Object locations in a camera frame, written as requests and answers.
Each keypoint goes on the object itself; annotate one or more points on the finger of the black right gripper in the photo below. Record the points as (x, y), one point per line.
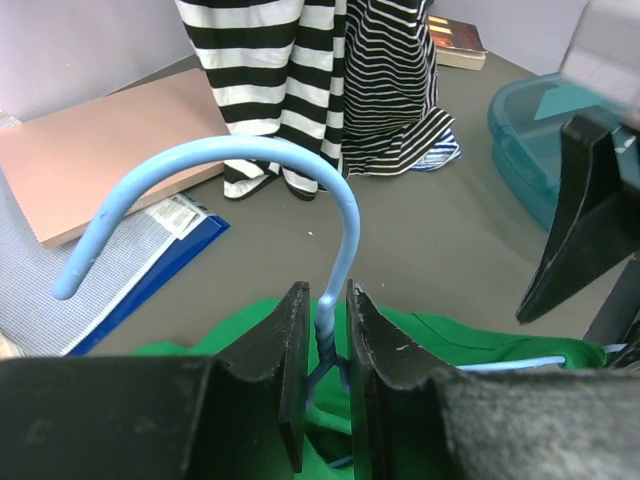
(596, 222)

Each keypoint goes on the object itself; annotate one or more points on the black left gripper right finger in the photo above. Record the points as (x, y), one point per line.
(415, 416)

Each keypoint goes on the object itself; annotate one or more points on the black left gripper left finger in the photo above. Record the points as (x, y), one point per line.
(116, 417)

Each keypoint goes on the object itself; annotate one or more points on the green tank top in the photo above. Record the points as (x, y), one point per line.
(328, 423)

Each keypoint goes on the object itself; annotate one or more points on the light blue wire hanger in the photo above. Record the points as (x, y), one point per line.
(225, 150)

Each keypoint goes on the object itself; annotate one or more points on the blue white striped tank top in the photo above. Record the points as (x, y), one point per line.
(445, 150)

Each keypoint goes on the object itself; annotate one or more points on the thin black white striped top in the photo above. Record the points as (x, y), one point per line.
(391, 112)

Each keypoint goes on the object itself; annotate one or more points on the wide black white striped top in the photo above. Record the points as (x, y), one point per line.
(275, 68)

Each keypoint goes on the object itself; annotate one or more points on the teal transparent plastic basket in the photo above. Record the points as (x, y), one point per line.
(525, 119)

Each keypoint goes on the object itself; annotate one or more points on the blue white folder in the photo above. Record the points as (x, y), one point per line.
(147, 249)

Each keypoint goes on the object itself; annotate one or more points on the orange cover book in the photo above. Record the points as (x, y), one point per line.
(458, 44)

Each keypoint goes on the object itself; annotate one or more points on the pink brown notebook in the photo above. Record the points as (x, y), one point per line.
(60, 167)

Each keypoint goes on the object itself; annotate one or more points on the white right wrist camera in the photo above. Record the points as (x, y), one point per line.
(603, 53)

